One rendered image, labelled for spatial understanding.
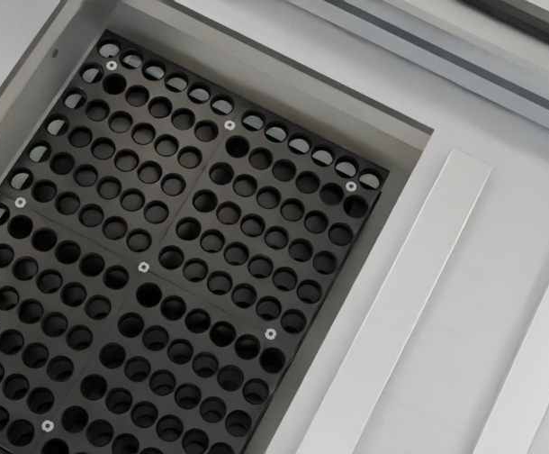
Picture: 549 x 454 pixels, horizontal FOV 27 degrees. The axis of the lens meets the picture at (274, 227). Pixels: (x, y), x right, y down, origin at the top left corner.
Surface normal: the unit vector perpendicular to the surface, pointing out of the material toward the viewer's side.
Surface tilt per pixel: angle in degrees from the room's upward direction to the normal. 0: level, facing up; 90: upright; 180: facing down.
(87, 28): 90
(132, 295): 0
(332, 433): 0
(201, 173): 0
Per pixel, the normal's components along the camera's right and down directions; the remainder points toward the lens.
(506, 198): 0.07, -0.36
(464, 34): -0.28, 0.32
